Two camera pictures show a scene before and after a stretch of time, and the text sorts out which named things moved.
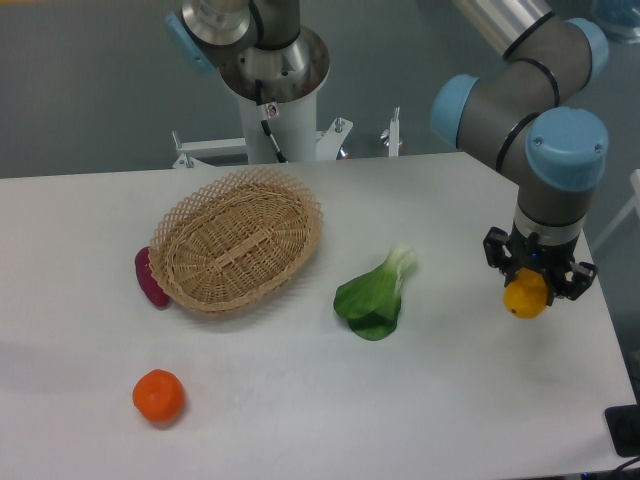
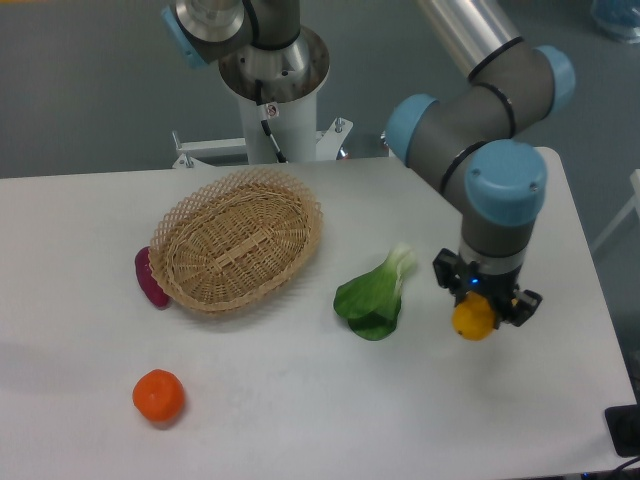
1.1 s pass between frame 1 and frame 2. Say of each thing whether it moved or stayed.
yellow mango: moved
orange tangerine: stayed
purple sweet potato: stayed
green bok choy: stayed
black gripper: moved
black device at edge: stayed
